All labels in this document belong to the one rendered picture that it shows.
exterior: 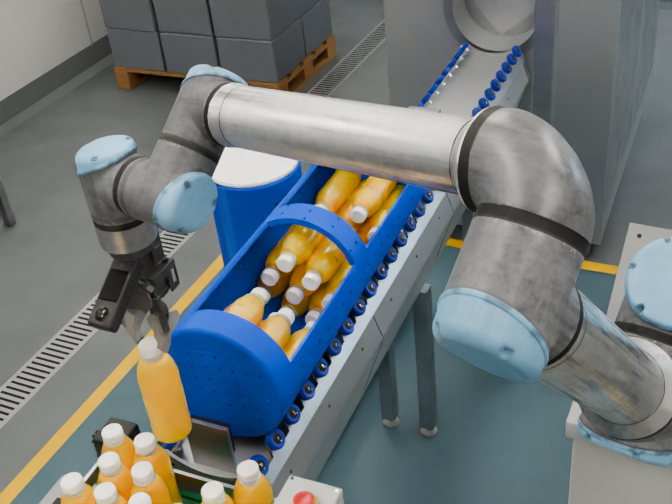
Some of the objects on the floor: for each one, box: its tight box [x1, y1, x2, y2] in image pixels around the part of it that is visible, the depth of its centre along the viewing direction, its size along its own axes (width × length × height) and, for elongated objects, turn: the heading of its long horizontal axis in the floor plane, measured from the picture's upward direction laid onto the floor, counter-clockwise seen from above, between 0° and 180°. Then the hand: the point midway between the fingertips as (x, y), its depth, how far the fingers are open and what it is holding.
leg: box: [413, 283, 437, 438], centre depth 293 cm, size 6×6×63 cm
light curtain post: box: [531, 0, 560, 127], centre depth 285 cm, size 6×6×170 cm
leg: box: [377, 342, 399, 428], centre depth 298 cm, size 6×6×63 cm
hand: (150, 346), depth 150 cm, fingers closed on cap, 4 cm apart
